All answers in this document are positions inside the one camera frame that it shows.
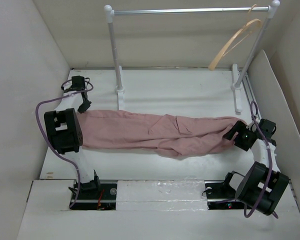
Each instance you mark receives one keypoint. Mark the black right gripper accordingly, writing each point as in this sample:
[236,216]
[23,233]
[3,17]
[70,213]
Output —
[240,127]

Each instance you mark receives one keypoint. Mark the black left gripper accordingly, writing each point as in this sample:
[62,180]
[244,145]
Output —
[83,108]

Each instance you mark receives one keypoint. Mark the pink trousers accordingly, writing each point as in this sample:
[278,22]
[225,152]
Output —
[167,135]

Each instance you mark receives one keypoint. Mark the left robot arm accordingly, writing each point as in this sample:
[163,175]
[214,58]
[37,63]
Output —
[64,135]

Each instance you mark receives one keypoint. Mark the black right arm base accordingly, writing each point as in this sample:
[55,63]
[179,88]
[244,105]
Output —
[220,196]

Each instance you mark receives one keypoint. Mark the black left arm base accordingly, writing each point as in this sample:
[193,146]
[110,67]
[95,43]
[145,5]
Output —
[103,200]

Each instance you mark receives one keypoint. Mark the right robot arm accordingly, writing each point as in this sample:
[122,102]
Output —
[263,186]

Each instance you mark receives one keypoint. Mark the beige wooden hanger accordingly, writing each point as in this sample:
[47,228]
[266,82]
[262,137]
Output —
[248,28]

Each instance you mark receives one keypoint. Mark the white clothes rack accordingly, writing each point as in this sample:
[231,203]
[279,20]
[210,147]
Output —
[181,37]

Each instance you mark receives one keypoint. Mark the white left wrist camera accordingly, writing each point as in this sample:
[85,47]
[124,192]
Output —
[66,85]

